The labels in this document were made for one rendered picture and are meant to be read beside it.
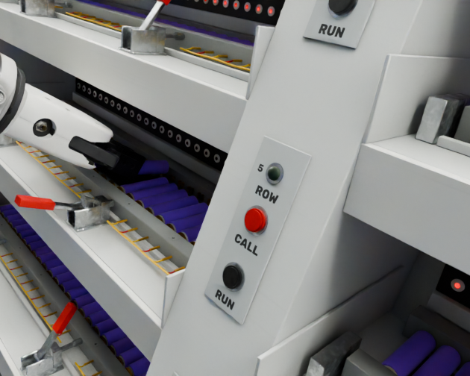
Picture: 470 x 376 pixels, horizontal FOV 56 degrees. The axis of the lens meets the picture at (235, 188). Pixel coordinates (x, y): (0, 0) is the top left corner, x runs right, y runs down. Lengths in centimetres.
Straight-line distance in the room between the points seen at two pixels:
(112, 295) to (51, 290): 25
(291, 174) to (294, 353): 12
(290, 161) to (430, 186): 9
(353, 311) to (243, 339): 10
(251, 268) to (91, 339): 33
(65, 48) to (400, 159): 42
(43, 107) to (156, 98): 11
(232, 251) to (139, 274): 14
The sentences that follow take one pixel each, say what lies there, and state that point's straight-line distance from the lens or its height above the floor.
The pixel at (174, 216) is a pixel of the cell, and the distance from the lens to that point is 49.
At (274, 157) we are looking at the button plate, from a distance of 29.
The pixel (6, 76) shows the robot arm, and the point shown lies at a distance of 45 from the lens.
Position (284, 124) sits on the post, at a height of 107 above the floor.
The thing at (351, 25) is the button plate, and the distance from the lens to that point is 29.
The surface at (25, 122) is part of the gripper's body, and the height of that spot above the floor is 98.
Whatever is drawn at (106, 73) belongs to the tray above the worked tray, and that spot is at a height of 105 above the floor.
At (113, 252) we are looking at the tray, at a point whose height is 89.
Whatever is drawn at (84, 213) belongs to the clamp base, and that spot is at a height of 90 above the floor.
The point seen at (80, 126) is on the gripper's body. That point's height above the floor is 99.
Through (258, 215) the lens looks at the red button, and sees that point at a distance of 29.
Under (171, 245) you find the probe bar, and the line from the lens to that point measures 43.
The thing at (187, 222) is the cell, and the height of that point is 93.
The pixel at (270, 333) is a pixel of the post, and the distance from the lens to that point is 30.
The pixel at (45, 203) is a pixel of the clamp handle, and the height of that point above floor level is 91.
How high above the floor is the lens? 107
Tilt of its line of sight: 11 degrees down
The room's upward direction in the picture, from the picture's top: 21 degrees clockwise
